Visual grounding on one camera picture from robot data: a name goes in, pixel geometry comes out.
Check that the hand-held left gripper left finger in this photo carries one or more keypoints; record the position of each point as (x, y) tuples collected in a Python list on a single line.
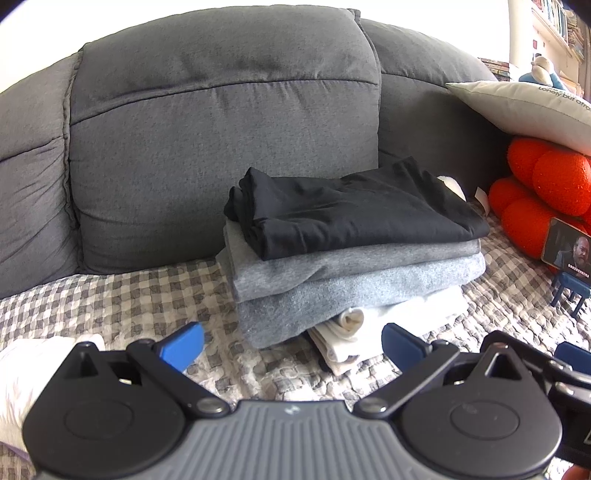
[(184, 344)]

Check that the grey white checked quilt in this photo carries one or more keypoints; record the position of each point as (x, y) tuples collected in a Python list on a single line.
[(138, 295)]

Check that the blue white plush toy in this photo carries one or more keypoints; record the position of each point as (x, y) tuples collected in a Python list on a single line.
[(540, 69)]

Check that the orange knobbly plush cushion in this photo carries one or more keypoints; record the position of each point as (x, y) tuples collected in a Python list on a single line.
[(558, 175)]

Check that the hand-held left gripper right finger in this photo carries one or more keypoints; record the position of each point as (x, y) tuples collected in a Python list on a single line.
[(401, 344)]

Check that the small blue phone stand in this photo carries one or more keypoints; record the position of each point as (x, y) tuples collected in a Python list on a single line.
[(570, 287)]

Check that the folded white garment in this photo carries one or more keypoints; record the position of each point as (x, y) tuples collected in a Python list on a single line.
[(392, 318)]

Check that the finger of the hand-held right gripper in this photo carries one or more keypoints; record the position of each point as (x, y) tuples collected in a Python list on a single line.
[(575, 362)]

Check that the black garment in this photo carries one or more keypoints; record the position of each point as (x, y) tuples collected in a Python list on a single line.
[(346, 212)]

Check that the smartphone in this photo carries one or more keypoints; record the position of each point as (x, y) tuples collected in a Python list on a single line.
[(568, 249)]

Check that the grey fabric sofa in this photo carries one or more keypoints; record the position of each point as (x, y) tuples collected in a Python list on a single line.
[(207, 115)]

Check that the white pillow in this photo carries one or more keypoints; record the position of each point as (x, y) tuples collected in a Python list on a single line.
[(531, 110)]

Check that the stack of books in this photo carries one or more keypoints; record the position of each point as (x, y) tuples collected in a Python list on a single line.
[(498, 69)]

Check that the folded grey garment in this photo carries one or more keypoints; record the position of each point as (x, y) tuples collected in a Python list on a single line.
[(369, 281)]

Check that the white fluffy cloth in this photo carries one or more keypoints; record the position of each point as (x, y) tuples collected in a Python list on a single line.
[(27, 383)]

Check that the row of books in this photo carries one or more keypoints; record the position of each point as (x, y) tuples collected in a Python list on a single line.
[(561, 18)]

